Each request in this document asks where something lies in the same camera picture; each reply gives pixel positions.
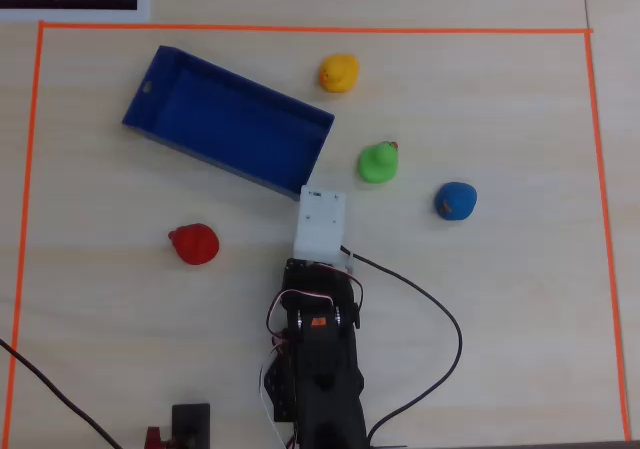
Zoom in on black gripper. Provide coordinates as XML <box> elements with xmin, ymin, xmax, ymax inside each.
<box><xmin>281</xmin><ymin>257</ymin><xmax>363</xmax><ymax>316</ymax></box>

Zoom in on red white servo wires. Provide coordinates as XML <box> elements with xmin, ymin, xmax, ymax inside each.
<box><xmin>266</xmin><ymin>262</ymin><xmax>365</xmax><ymax>353</ymax></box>

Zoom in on white camera housing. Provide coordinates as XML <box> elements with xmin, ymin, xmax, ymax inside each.
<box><xmin>293</xmin><ymin>185</ymin><xmax>358</xmax><ymax>273</ymax></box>

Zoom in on black camera cable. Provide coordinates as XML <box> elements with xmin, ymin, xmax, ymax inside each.
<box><xmin>341</xmin><ymin>245</ymin><xmax>464</xmax><ymax>445</ymax></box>

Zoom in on green rubber duck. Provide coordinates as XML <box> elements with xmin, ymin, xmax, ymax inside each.
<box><xmin>357</xmin><ymin>140</ymin><xmax>400</xmax><ymax>185</ymax></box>

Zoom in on thin white wire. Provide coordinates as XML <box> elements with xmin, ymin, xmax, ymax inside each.
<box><xmin>258</xmin><ymin>362</ymin><xmax>297</xmax><ymax>449</ymax></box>

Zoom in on yellow rubber duck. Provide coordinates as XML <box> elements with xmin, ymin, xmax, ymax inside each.
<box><xmin>319</xmin><ymin>53</ymin><xmax>361</xmax><ymax>94</ymax></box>

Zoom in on blue rubber duck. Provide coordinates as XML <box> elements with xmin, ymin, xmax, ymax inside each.
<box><xmin>433</xmin><ymin>181</ymin><xmax>478</xmax><ymax>222</ymax></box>

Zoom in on red rubber duck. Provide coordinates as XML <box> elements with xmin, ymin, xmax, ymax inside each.
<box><xmin>167</xmin><ymin>222</ymin><xmax>221</xmax><ymax>266</ymax></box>

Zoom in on long orange tape strip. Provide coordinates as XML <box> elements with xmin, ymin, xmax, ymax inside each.
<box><xmin>38</xmin><ymin>19</ymin><xmax>595</xmax><ymax>36</ymax></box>

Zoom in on blue rectangular plastic box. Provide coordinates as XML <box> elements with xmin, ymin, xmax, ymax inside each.
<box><xmin>121</xmin><ymin>44</ymin><xmax>336</xmax><ymax>202</ymax></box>

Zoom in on black table clamp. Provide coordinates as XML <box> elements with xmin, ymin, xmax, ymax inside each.
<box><xmin>170</xmin><ymin>402</ymin><xmax>212</xmax><ymax>449</ymax></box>

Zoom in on red clamp handle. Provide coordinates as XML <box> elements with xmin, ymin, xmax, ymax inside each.
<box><xmin>144</xmin><ymin>425</ymin><xmax>174</xmax><ymax>449</ymax></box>

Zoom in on black strip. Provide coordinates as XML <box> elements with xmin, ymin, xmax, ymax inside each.
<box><xmin>0</xmin><ymin>0</ymin><xmax>139</xmax><ymax>12</ymax></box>

